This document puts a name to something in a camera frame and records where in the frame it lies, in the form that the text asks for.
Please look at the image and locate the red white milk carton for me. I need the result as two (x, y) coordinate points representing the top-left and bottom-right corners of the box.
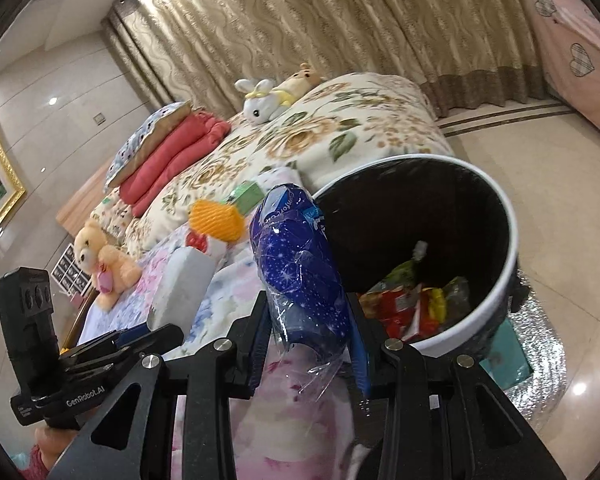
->
(402, 299), (440, 342)

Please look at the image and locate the person's left hand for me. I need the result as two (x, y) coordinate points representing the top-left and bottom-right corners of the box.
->
(33, 426), (78, 471)

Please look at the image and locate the tan animal plush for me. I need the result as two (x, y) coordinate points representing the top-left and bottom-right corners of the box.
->
(276, 63), (325, 106)

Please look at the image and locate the wall switch plate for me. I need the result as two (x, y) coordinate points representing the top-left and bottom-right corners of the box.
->
(93, 113), (106, 126)

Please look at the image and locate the white rimmed black trash bin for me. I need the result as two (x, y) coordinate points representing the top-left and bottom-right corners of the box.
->
(313, 154), (519, 358)

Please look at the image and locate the black white photo frame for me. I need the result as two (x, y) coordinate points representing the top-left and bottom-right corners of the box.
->
(50, 244), (91, 297)

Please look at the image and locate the white rabbit plush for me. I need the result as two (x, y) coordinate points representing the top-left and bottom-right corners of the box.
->
(235, 78), (294, 126)

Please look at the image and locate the blue patterned pillow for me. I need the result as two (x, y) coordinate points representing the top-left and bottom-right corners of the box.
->
(104, 101), (193, 192)

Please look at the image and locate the folded red blanket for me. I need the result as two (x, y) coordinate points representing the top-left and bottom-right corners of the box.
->
(119, 110), (230, 218)

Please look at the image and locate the blue starry plastic bag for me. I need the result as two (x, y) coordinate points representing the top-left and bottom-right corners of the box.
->
(249, 183), (351, 391)

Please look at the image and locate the white red plastic bag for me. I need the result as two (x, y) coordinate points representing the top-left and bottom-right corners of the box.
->
(185, 230), (227, 262)

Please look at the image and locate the wooden headboard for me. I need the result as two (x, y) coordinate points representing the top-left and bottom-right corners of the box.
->
(56, 158), (112, 237)

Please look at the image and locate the beige teddy bear plush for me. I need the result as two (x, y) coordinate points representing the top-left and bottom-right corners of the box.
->
(73, 219), (142, 312)

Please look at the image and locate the pink heart covered furniture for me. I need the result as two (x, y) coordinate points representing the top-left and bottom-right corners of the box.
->
(522, 0), (600, 130)

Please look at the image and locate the silver foil mat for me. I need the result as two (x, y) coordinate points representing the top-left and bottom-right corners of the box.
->
(504, 270), (567, 431)

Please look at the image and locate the green snack pouch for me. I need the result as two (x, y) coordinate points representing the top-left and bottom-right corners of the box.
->
(368, 240), (428, 294)

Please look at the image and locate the white foam block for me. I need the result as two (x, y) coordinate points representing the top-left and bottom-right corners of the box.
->
(146, 246), (218, 335)

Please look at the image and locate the teal box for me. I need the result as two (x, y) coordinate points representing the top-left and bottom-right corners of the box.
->
(480, 318), (532, 390)

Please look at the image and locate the wooden nightstand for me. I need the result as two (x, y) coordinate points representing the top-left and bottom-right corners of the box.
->
(60, 285), (98, 353)

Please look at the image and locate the green milk carton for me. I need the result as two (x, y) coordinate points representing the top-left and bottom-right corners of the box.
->
(224, 181), (264, 217)

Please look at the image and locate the yellow snack wrapper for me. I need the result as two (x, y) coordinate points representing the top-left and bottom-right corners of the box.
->
(427, 288), (446, 324)

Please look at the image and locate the red snack wrapper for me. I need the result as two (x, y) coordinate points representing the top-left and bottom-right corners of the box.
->
(358, 285), (420, 339)

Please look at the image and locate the pink sleeve forearm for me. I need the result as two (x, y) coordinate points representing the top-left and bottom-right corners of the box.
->
(20, 445), (48, 480)

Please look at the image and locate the beige patterned curtain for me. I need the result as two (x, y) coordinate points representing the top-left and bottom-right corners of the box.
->
(102, 0), (545, 117)

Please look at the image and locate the cream rose floral duvet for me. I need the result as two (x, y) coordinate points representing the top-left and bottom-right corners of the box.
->
(89, 71), (454, 261)

